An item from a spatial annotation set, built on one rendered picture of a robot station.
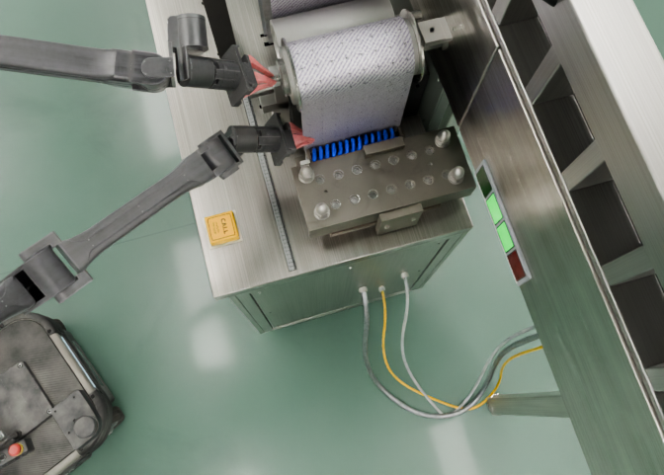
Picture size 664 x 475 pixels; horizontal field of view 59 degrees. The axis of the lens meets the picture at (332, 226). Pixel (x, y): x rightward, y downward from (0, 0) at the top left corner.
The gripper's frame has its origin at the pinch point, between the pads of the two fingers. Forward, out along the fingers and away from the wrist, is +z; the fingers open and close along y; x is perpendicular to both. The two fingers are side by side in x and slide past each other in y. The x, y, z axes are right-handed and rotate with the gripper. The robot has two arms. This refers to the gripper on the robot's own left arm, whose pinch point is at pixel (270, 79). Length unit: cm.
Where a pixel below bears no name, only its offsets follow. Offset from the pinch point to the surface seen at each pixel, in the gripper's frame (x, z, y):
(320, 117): 0.0, 10.2, 8.1
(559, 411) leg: -12, 71, 87
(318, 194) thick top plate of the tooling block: -13.2, 14.9, 20.2
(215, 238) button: -37.4, 1.0, 19.8
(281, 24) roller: 3.3, 5.1, -11.9
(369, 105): 6.5, 18.7, 8.7
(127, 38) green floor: -127, 45, -110
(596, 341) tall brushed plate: 33, 17, 67
